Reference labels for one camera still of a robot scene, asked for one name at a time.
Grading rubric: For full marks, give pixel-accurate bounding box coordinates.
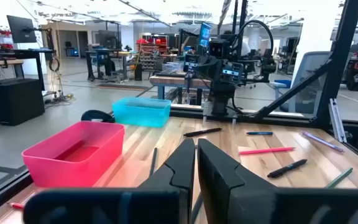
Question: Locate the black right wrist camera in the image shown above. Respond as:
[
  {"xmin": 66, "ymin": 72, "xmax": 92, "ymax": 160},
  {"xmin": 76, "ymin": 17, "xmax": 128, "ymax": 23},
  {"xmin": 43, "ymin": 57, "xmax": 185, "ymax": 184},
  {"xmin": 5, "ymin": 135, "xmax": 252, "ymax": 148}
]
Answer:
[{"xmin": 209, "ymin": 39, "xmax": 231, "ymax": 59}]

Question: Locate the black floor box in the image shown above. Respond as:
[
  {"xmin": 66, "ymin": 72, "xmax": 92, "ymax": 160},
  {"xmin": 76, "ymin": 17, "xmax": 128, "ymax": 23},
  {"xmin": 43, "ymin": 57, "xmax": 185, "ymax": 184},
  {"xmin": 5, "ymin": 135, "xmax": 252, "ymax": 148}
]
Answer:
[{"xmin": 0, "ymin": 78, "xmax": 45, "ymax": 126}]

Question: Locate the black desk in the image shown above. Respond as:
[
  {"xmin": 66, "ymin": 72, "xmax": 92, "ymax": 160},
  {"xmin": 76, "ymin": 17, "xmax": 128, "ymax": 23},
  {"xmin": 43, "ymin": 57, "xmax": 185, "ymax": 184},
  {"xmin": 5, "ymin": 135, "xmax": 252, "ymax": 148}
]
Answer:
[{"xmin": 12, "ymin": 48, "xmax": 56, "ymax": 91}]

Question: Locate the black aluminium rig frame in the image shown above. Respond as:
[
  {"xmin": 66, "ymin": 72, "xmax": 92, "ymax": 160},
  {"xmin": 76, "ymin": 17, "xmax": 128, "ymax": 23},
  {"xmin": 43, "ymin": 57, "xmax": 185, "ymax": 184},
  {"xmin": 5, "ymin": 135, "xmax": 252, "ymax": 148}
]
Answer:
[{"xmin": 169, "ymin": 0, "xmax": 358, "ymax": 166}]

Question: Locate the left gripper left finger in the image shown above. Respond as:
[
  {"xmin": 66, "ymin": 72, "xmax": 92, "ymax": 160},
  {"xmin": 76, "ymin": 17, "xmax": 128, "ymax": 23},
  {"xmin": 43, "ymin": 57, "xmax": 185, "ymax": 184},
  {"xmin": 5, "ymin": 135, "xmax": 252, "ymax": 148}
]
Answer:
[{"xmin": 23, "ymin": 138, "xmax": 196, "ymax": 224}]

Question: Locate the green pencil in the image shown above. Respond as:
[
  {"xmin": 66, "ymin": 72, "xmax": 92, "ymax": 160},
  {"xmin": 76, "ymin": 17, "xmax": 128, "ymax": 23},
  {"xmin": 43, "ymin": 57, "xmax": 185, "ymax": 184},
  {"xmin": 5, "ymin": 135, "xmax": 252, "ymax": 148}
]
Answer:
[{"xmin": 324, "ymin": 167, "xmax": 354, "ymax": 189}]

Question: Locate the wooden workbench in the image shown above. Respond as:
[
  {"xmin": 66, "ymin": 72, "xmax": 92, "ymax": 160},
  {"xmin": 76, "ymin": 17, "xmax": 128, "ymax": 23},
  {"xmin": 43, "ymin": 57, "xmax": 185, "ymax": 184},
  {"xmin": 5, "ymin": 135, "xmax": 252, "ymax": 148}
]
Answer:
[{"xmin": 149, "ymin": 75, "xmax": 213, "ymax": 105}]

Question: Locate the black monitor on arm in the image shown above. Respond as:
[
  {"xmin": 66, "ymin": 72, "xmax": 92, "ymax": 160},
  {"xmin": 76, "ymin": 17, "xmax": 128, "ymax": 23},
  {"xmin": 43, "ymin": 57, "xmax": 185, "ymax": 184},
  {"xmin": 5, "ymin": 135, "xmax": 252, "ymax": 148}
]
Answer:
[{"xmin": 6, "ymin": 14, "xmax": 38, "ymax": 44}]

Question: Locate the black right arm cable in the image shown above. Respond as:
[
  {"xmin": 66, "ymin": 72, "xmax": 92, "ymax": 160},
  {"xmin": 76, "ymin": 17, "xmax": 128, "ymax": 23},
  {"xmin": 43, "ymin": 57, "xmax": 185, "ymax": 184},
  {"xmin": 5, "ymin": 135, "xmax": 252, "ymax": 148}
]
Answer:
[{"xmin": 236, "ymin": 19, "xmax": 275, "ymax": 63}]

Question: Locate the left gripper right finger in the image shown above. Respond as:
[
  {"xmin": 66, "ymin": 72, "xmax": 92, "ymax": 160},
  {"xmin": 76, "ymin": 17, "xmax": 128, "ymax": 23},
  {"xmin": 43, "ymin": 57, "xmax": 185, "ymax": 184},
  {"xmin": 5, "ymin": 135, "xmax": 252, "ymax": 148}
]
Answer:
[{"xmin": 197, "ymin": 138, "xmax": 358, "ymax": 224}]

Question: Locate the teal plastic bin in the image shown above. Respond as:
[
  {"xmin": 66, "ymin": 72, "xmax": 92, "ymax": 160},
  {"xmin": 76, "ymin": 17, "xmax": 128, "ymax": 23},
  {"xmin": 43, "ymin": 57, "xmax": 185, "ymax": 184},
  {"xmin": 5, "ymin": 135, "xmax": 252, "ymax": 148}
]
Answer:
[{"xmin": 111, "ymin": 96, "xmax": 172, "ymax": 129}]

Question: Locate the dark grey-blue crayon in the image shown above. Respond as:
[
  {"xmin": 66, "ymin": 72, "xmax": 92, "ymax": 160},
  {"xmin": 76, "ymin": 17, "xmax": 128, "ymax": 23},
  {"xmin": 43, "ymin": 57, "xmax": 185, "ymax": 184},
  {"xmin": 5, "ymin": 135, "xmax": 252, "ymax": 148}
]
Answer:
[{"xmin": 190, "ymin": 191, "xmax": 205, "ymax": 224}]

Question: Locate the pink pencil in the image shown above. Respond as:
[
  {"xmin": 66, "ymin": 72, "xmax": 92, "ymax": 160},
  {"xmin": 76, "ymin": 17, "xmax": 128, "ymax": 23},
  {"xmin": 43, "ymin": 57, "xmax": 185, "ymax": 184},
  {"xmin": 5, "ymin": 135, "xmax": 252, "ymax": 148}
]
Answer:
[{"xmin": 238, "ymin": 146, "xmax": 296, "ymax": 156}]

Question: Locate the silver aluminium bracket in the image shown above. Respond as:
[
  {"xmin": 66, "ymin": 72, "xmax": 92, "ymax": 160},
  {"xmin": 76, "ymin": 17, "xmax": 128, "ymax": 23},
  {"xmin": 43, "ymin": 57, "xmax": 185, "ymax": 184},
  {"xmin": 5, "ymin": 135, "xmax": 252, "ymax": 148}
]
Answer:
[{"xmin": 328, "ymin": 98, "xmax": 348, "ymax": 144}]

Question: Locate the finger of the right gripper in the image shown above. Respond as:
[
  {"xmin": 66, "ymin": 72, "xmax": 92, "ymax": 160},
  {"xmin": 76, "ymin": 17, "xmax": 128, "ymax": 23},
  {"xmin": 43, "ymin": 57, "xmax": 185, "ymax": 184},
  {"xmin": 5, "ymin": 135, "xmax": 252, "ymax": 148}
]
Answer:
[
  {"xmin": 183, "ymin": 53, "xmax": 213, "ymax": 77},
  {"xmin": 212, "ymin": 62, "xmax": 244, "ymax": 83}
]

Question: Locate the blue-lit monitor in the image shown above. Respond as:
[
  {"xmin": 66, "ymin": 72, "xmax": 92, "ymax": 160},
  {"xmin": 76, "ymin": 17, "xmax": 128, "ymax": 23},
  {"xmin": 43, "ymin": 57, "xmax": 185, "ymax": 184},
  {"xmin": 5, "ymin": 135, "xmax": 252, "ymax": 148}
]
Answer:
[{"xmin": 198, "ymin": 21, "xmax": 213, "ymax": 49}]

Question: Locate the light purple pen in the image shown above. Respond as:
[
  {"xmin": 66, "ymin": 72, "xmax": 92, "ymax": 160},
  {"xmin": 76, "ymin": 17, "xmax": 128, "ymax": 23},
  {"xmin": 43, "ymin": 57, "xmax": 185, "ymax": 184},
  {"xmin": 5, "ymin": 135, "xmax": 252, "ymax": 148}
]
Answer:
[{"xmin": 300, "ymin": 131, "xmax": 345, "ymax": 153}]

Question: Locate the black pen white scale lettering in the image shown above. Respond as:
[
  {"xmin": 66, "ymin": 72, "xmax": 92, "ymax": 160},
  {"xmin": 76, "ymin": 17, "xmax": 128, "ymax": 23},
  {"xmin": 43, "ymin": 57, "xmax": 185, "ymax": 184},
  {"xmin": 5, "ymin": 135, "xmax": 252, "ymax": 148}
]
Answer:
[{"xmin": 266, "ymin": 159, "xmax": 308, "ymax": 179}]

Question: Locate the red pencil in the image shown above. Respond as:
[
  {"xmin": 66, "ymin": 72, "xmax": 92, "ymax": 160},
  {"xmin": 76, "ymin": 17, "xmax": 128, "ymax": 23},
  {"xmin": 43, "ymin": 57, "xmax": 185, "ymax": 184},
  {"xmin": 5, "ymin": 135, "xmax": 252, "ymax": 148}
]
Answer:
[{"xmin": 7, "ymin": 201, "xmax": 25, "ymax": 210}]

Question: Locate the pink plastic bin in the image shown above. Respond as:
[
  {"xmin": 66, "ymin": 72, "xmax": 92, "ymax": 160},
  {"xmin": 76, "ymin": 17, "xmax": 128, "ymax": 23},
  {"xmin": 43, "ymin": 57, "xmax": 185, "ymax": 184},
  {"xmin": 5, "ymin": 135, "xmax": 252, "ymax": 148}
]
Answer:
[{"xmin": 21, "ymin": 120, "xmax": 126, "ymax": 189}]

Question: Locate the red parts shelf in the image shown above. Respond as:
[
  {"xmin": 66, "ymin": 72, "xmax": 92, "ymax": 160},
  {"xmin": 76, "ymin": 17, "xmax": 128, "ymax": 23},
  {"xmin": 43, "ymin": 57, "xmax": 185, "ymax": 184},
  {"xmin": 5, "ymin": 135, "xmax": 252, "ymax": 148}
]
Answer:
[{"xmin": 136, "ymin": 37, "xmax": 171, "ymax": 71}]

